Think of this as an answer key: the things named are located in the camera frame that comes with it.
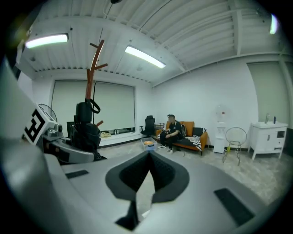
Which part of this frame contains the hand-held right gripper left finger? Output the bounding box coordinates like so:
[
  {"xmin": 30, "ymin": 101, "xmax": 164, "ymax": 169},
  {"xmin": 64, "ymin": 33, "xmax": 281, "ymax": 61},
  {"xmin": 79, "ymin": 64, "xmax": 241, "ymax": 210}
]
[{"xmin": 60, "ymin": 151, "xmax": 151, "ymax": 234}]

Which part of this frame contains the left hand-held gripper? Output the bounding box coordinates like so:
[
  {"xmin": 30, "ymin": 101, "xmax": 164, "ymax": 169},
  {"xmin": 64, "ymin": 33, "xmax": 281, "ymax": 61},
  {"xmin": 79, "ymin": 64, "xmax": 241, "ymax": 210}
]
[{"xmin": 0, "ymin": 58, "xmax": 95, "ymax": 164}]

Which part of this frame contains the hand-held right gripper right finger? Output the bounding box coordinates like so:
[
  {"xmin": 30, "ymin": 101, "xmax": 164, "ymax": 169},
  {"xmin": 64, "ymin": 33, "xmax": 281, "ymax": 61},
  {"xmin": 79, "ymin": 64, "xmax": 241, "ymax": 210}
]
[{"xmin": 139, "ymin": 151, "xmax": 268, "ymax": 234}]

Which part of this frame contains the brown wooden coat rack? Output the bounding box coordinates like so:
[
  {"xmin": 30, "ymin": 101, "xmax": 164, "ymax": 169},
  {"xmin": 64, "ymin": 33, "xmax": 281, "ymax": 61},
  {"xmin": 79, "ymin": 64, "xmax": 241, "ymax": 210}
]
[{"xmin": 85, "ymin": 39, "xmax": 109, "ymax": 128}]

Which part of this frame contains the tall black cabinet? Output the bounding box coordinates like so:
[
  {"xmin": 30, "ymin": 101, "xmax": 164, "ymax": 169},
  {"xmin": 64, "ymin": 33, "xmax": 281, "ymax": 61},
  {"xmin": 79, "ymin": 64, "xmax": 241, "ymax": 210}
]
[{"xmin": 66, "ymin": 121, "xmax": 76, "ymax": 139}]

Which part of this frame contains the black white striped blanket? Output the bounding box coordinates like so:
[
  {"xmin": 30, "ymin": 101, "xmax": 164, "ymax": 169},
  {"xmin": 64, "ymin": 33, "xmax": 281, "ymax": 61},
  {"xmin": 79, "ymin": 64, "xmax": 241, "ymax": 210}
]
[{"xmin": 191, "ymin": 134, "xmax": 205, "ymax": 150}]

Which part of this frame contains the white window roller blind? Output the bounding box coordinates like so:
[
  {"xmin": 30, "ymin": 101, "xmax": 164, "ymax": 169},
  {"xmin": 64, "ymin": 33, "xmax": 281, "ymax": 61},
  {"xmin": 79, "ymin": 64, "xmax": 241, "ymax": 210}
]
[
  {"xmin": 50, "ymin": 79, "xmax": 95, "ymax": 138},
  {"xmin": 93, "ymin": 81, "xmax": 136, "ymax": 133}
]

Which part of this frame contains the white water dispenser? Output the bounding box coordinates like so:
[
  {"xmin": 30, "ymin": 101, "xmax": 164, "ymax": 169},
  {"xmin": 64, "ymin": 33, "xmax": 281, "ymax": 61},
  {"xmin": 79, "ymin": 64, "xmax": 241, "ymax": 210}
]
[{"xmin": 212, "ymin": 104, "xmax": 228, "ymax": 154}]

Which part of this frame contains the clear plastic storage box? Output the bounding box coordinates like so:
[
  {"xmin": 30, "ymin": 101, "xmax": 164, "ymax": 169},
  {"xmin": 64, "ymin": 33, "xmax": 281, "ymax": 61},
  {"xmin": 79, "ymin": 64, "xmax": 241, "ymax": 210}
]
[{"xmin": 140, "ymin": 137, "xmax": 158, "ymax": 152}]

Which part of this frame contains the orange sofa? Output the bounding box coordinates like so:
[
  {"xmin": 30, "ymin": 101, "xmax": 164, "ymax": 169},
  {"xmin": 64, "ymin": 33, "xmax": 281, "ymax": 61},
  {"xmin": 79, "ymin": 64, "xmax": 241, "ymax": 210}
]
[{"xmin": 155, "ymin": 120, "xmax": 209, "ymax": 156}]

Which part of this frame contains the black office chair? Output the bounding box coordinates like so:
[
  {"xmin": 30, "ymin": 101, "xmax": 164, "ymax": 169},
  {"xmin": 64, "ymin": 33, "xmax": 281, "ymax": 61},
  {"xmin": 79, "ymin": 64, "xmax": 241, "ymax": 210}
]
[{"xmin": 139, "ymin": 115, "xmax": 157, "ymax": 138}]

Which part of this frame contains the white vanity cabinet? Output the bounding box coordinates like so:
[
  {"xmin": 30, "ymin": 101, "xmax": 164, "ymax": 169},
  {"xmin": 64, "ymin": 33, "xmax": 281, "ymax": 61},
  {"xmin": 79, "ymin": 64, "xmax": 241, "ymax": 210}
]
[{"xmin": 247, "ymin": 121, "xmax": 289, "ymax": 160}]

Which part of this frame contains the long ceiling light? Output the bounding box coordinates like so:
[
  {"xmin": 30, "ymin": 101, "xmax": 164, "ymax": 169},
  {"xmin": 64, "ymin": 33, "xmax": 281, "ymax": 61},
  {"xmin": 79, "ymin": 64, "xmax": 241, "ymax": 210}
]
[
  {"xmin": 125, "ymin": 45, "xmax": 166, "ymax": 69},
  {"xmin": 24, "ymin": 33, "xmax": 69, "ymax": 49},
  {"xmin": 269, "ymin": 13, "xmax": 279, "ymax": 35}
]

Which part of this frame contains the gray roller blind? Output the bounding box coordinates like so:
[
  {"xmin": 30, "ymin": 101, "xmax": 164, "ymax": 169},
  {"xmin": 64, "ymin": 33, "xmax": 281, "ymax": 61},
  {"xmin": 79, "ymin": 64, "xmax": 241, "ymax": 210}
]
[{"xmin": 246, "ymin": 61, "xmax": 291, "ymax": 125}]

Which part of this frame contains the gripper-mounted fisheye camera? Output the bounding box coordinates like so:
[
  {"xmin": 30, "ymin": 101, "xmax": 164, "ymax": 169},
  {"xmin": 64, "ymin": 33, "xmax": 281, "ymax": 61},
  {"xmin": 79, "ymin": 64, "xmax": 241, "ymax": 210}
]
[{"xmin": 47, "ymin": 124, "xmax": 64, "ymax": 138}]

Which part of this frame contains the round wire chair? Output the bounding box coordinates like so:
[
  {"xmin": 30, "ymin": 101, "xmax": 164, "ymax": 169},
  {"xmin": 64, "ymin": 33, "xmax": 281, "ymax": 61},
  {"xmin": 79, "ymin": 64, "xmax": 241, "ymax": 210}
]
[{"xmin": 222, "ymin": 127, "xmax": 248, "ymax": 167}]

